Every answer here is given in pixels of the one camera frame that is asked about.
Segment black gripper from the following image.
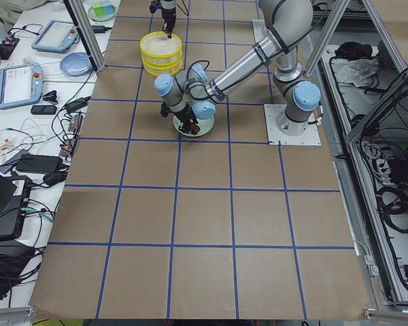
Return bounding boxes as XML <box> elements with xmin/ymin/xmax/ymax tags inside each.
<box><xmin>161</xmin><ymin>8</ymin><xmax>176</xmax><ymax>39</ymax></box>
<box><xmin>160</xmin><ymin>102</ymin><xmax>197</xmax><ymax>133</ymax></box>

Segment brown bun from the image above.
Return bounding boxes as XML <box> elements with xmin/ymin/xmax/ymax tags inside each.
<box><xmin>188</xmin><ymin>124</ymin><xmax>201</xmax><ymax>135</ymax></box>

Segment yellow-rimmed steamer basket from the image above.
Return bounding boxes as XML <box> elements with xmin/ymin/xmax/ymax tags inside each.
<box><xmin>139</xmin><ymin>31</ymin><xmax>182</xmax><ymax>67</ymax></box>
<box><xmin>142</xmin><ymin>58</ymin><xmax>183</xmax><ymax>77</ymax></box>

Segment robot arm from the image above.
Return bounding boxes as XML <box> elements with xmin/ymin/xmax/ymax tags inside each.
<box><xmin>154</xmin><ymin>1</ymin><xmax>319</xmax><ymax>137</ymax></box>
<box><xmin>149</xmin><ymin>0</ymin><xmax>176</xmax><ymax>39</ymax></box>

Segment mint green plate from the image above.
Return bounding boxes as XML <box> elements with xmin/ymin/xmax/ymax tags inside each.
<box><xmin>173</xmin><ymin>114</ymin><xmax>214</xmax><ymax>137</ymax></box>

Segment green tray with blocks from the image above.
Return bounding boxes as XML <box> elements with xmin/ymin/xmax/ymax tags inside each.
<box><xmin>88</xmin><ymin>1</ymin><xmax>117</xmax><ymax>22</ymax></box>

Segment blue plate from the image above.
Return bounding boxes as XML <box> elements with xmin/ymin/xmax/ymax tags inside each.
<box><xmin>59</xmin><ymin>52</ymin><xmax>92</xmax><ymax>77</ymax></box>

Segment teach pendant tablet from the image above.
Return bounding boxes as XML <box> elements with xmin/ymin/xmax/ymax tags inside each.
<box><xmin>31</xmin><ymin>20</ymin><xmax>78</xmax><ymax>53</ymax></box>
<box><xmin>0</xmin><ymin>63</ymin><xmax>44</xmax><ymax>110</ymax></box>

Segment black power adapter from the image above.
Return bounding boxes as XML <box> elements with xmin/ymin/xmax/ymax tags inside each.
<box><xmin>16</xmin><ymin>154</ymin><xmax>63</xmax><ymax>174</ymax></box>

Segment black laptop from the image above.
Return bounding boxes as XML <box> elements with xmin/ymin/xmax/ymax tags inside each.
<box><xmin>0</xmin><ymin>175</ymin><xmax>31</xmax><ymax>241</ymax></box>

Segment aluminium frame post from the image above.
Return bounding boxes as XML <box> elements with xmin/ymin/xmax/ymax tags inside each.
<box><xmin>64</xmin><ymin>0</ymin><xmax>105</xmax><ymax>74</ymax></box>

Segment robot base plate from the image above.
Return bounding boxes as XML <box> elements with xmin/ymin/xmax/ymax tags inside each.
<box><xmin>264</xmin><ymin>104</ymin><xmax>321</xmax><ymax>146</ymax></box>

